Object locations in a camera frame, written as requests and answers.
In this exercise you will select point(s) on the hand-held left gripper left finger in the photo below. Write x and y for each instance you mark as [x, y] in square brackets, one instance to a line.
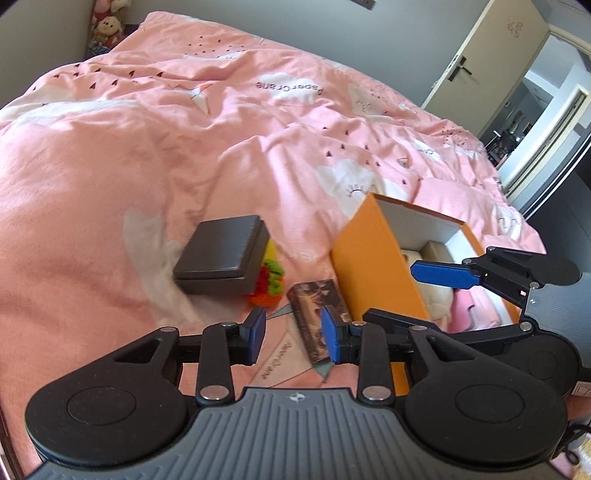
[256, 334]

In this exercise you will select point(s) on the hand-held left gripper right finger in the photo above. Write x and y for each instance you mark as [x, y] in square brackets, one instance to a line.
[333, 337]

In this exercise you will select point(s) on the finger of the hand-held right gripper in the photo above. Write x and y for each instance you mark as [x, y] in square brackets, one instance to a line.
[485, 333]
[443, 274]

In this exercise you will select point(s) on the pink printed pouch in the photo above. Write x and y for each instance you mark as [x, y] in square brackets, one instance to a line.
[473, 309]

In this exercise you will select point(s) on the dark printed card pack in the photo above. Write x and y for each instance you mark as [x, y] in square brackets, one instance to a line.
[309, 304]

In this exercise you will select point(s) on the orange cardboard box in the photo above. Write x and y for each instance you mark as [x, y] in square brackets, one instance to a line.
[369, 258]

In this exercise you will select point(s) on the small brown cardboard box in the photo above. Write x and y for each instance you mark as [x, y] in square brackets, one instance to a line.
[438, 251]

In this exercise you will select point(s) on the beige paper roll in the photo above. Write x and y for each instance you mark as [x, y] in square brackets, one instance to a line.
[436, 300]

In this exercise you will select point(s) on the red green crochet toy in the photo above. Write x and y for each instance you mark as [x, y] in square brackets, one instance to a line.
[270, 284]

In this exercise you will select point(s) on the yellow round case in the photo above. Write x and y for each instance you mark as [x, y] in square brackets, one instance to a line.
[271, 251]

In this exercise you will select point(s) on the black leather case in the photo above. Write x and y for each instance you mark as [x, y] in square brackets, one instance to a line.
[217, 256]

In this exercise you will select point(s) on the pink printed blanket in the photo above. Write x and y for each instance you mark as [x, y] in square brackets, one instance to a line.
[161, 138]

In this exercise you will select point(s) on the cream door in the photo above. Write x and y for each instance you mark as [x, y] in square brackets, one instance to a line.
[489, 55]

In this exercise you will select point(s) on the plush toys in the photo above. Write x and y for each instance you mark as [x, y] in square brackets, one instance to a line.
[108, 30]

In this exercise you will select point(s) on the pink white plush toy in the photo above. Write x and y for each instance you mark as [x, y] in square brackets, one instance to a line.
[111, 5]

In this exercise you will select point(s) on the dark wall socket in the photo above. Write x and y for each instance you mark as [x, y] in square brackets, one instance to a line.
[362, 2]

